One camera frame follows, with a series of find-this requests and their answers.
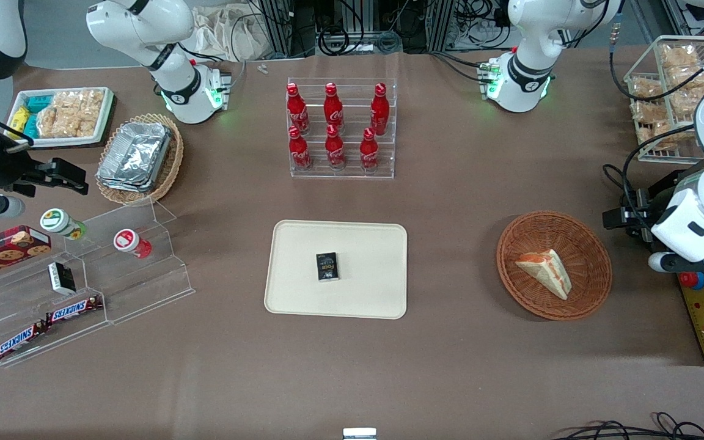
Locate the black base cable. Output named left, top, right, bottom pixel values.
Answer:
left=176, top=42, right=249, bottom=94
left=430, top=50, right=491, bottom=84

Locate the aluminium foil tray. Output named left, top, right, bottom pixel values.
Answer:
left=96, top=165, right=156, bottom=194
left=99, top=122, right=173, bottom=185

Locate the light wicker basket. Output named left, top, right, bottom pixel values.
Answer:
left=95, top=112, right=185, bottom=206

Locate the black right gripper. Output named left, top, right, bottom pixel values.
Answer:
left=0, top=139, right=90, bottom=198

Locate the aluminium frame equipment rack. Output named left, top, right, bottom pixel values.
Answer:
left=253, top=0, right=515, bottom=57

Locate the bagged fried snack pack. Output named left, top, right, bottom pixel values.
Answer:
left=629, top=78, right=665, bottom=102
left=666, top=64, right=704, bottom=89
left=636, top=120, right=695, bottom=149
left=672, top=86, right=704, bottom=117
left=660, top=43, right=700, bottom=68
left=631, top=100, right=671, bottom=123

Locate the white wire basket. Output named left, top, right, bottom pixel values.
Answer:
left=623, top=35, right=704, bottom=164

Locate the black and white small box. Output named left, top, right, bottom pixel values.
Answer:
left=47, top=261, right=77, bottom=296

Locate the green lid jar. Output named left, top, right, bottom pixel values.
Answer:
left=40, top=208, right=88, bottom=241

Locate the Snickers chocolate bar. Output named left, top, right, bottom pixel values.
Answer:
left=0, top=321, right=48, bottom=362
left=45, top=295, right=104, bottom=325

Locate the black right base cable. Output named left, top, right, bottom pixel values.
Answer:
left=176, top=42, right=249, bottom=94

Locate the small black card box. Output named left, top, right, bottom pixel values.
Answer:
left=315, top=252, right=340, bottom=283

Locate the brown wicker basket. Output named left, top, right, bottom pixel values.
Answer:
left=496, top=210, right=614, bottom=322

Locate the beige plastic tray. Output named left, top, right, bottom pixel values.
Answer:
left=264, top=219, right=409, bottom=320

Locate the clear rice cracker pack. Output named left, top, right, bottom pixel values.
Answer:
left=51, top=89, right=106, bottom=117
left=36, top=107, right=100, bottom=139

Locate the clear acrylic stepped shelf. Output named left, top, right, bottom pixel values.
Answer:
left=0, top=198, right=196, bottom=369

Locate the white cloth bag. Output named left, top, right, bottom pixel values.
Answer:
left=191, top=4, right=268, bottom=62

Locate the black left base cable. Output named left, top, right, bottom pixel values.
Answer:
left=430, top=50, right=491, bottom=84

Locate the red cookie box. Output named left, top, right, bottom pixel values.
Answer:
left=0, top=225, right=53, bottom=284

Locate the white rectangular snack tray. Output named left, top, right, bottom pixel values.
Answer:
left=6, top=86, right=116, bottom=149

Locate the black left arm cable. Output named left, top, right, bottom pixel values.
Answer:
left=608, top=12, right=704, bottom=103

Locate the red cola bottle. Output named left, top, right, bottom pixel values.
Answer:
left=286, top=82, right=310, bottom=136
left=324, top=124, right=346, bottom=171
left=359, top=126, right=380, bottom=174
left=370, top=82, right=391, bottom=137
left=323, top=82, right=345, bottom=133
left=288, top=125, right=314, bottom=172

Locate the red lid jar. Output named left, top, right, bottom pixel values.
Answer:
left=113, top=229, right=153, bottom=259

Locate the triangular sandwich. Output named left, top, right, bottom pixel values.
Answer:
left=515, top=248, right=573, bottom=301

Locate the clear acrylic bottle rack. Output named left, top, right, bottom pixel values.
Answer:
left=287, top=76, right=398, bottom=180

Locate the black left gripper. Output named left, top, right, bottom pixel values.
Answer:
left=603, top=207, right=661, bottom=246

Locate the black appliance power cable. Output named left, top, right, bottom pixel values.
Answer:
left=602, top=163, right=641, bottom=216

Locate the black floor cable bundle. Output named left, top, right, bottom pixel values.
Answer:
left=549, top=412, right=704, bottom=440

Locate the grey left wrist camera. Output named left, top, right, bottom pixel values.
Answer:
left=648, top=249, right=704, bottom=274

